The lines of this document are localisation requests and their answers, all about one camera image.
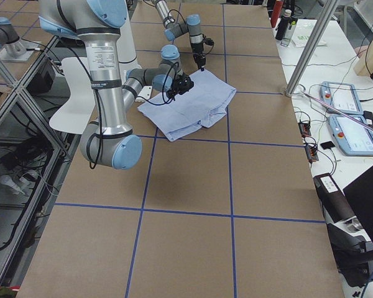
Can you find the black label printer box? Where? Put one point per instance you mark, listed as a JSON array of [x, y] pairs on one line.
[[334, 203]]

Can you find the white curved panel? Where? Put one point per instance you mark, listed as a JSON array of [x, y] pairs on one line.
[[74, 115]]

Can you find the light blue striped shirt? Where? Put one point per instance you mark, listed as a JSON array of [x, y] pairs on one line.
[[202, 106]]

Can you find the teach pendant tablet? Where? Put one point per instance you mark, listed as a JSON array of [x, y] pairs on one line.
[[342, 96], [352, 138]]

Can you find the upper teach pendant tablet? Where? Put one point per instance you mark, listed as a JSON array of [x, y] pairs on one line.
[[342, 96]]

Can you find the black bottle white cap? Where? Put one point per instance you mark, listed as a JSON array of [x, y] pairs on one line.
[[283, 24]]

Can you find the orange circuit board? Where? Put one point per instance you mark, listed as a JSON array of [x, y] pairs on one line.
[[304, 128]]

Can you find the red bottle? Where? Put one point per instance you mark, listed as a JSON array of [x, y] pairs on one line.
[[277, 8]]

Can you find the grey aluminium frame post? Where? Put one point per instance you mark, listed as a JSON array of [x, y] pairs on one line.
[[315, 36]]

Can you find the black monitor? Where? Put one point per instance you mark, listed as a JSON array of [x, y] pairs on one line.
[[359, 194]]

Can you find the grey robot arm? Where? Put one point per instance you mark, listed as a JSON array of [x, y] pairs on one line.
[[191, 26], [109, 140]]

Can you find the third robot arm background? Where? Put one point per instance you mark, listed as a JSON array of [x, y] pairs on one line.
[[12, 47]]

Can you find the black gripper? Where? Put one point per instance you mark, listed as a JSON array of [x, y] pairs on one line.
[[183, 84], [196, 49]]

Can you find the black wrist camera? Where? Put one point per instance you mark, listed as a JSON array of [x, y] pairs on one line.
[[171, 93], [208, 41]]

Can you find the lower teach pendant tablet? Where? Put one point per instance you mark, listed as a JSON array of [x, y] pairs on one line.
[[352, 138]]

